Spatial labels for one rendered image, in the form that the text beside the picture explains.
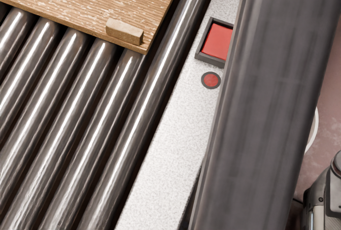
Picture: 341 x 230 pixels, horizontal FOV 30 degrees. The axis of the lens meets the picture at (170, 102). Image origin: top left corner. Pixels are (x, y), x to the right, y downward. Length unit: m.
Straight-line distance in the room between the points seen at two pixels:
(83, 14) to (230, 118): 0.69
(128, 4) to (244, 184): 0.70
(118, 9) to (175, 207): 0.33
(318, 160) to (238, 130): 1.64
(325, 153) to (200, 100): 1.08
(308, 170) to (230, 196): 1.61
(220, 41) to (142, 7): 0.14
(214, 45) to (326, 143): 1.07
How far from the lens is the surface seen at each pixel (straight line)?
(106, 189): 0.91
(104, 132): 0.95
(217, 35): 1.03
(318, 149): 2.02
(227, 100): 0.36
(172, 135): 0.95
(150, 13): 1.03
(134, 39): 0.99
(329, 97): 2.11
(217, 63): 1.00
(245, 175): 0.37
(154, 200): 0.91
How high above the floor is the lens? 1.78
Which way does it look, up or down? 63 degrees down
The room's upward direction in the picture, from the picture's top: 8 degrees clockwise
